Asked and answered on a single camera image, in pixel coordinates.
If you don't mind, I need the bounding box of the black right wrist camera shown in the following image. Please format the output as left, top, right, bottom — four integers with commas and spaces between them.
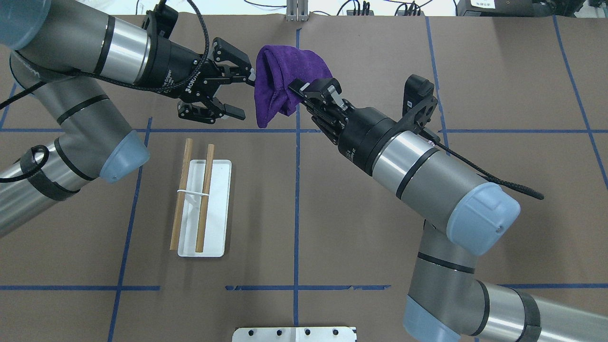
402, 74, 440, 143

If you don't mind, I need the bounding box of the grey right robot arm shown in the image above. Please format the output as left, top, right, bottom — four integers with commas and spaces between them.
288, 75, 607, 342

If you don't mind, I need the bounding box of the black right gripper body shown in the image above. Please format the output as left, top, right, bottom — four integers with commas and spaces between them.
304, 97, 399, 175

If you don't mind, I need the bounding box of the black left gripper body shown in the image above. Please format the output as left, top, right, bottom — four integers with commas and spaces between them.
142, 37, 224, 103

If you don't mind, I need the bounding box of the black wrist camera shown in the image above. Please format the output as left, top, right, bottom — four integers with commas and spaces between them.
141, 2, 179, 39
402, 74, 440, 143

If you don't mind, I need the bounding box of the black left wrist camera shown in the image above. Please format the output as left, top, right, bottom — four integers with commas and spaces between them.
141, 2, 179, 39

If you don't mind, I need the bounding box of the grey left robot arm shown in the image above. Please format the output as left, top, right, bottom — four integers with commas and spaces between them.
0, 0, 256, 237

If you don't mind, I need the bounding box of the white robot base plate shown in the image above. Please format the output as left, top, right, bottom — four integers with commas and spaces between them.
232, 326, 358, 342

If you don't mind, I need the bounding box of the purple towel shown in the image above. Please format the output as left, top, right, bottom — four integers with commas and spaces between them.
254, 45, 332, 129

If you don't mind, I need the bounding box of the grey aluminium frame post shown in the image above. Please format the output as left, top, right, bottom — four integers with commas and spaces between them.
285, 0, 310, 22

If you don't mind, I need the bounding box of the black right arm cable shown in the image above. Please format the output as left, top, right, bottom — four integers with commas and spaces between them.
430, 138, 545, 201

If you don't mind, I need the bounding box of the black control box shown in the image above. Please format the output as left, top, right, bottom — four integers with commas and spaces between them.
456, 0, 585, 17

